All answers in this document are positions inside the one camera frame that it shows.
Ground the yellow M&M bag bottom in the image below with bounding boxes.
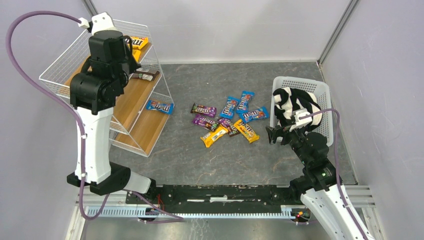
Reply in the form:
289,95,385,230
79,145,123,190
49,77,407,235
132,49,142,63

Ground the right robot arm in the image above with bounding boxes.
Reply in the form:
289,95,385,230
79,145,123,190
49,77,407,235
265,126,374,240

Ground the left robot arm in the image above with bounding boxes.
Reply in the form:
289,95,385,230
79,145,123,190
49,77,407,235
66,29,156,196

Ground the blue M&M bag on shelf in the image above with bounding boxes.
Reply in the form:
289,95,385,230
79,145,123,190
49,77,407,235
146,100,174,115

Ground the brown M&M bag on shelf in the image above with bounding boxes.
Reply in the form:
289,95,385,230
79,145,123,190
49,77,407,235
131,68,160,82

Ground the yellow M&M bag top shelf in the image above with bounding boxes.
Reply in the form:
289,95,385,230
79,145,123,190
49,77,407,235
130,36,149,50

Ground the blue M&M bag right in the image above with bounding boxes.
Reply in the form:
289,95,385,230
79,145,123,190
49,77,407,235
239,106,270,123

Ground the black white striped cloth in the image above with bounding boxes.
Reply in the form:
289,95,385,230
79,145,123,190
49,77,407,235
272,87,322,127

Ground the blue M&M bag upper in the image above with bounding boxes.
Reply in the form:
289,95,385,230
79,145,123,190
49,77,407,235
235,90,255,114

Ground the purple brown M&M bag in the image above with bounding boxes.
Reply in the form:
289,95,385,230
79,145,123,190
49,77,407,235
218,117,240,137

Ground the blue M&M bag left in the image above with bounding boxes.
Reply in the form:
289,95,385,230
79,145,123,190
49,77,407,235
219,96,240,120

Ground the white plastic basket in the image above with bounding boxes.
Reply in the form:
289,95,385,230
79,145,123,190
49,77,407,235
272,76,334,147

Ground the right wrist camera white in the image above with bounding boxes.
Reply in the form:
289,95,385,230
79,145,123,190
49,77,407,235
289,108,313,132

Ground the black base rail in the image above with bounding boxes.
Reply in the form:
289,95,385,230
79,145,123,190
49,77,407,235
76,183,377,224

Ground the white wire shelf rack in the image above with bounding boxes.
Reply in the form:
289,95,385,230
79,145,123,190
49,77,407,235
39,19,174,157

